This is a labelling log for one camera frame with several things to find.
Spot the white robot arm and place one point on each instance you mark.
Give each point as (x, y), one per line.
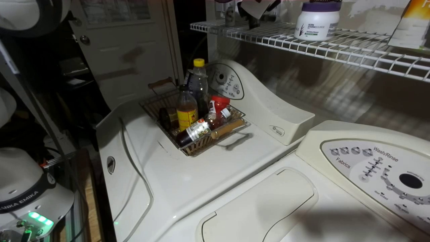
(30, 200)

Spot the red sauce bottle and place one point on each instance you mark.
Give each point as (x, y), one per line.
(219, 111)

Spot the dark bottle silver label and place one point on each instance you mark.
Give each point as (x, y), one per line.
(193, 131)

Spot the amber liquid bottle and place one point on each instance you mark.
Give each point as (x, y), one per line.
(186, 109)

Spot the yellow cap clear bottle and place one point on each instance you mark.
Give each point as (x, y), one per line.
(197, 83)

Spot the white washing machine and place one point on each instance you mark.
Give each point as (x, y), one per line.
(151, 183)

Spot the white door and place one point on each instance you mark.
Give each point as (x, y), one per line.
(127, 44)

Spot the white jar purple lid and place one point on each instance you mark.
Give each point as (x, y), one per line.
(317, 20)

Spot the white dryer machine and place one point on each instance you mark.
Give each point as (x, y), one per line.
(342, 183)

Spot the orange box on shelf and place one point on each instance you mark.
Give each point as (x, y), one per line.
(412, 31)

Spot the brown wire basket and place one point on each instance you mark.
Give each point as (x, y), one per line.
(174, 110)

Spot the white wire shelf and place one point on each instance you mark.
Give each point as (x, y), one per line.
(365, 49)

